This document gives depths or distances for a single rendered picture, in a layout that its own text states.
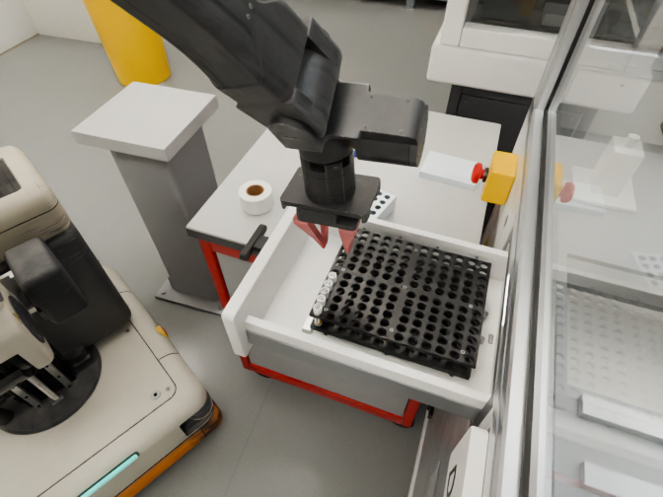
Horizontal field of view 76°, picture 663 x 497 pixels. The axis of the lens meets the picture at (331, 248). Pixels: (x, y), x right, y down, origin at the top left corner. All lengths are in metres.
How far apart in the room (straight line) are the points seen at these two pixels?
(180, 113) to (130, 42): 1.82
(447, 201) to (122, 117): 0.89
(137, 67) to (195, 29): 2.86
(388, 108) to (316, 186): 0.12
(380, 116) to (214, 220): 0.60
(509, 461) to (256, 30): 0.39
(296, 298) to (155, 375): 0.72
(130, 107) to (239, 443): 1.05
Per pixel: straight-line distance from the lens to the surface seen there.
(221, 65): 0.31
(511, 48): 1.26
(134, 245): 2.05
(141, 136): 1.23
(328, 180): 0.44
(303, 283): 0.69
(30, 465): 1.35
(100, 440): 1.29
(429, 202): 0.95
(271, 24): 0.31
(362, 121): 0.38
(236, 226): 0.90
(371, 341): 0.59
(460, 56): 1.27
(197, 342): 1.65
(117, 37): 3.08
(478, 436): 0.50
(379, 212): 0.85
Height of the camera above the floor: 1.39
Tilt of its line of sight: 49 degrees down
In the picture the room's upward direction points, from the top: straight up
